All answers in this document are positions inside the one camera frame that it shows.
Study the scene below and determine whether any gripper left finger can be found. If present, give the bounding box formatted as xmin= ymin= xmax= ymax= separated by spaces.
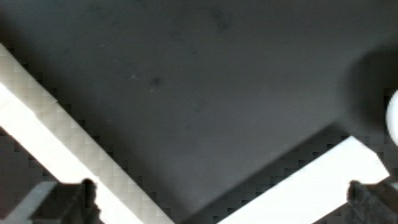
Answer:
xmin=0 ymin=179 xmax=102 ymax=224

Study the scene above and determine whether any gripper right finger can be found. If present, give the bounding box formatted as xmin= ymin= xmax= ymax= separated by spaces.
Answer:
xmin=346 ymin=181 xmax=398 ymax=224

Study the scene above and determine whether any white lamp bulb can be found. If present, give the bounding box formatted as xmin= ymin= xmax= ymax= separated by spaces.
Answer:
xmin=385 ymin=88 xmax=398 ymax=146

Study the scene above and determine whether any white right wall rail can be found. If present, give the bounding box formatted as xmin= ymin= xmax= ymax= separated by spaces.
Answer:
xmin=218 ymin=136 xmax=388 ymax=224

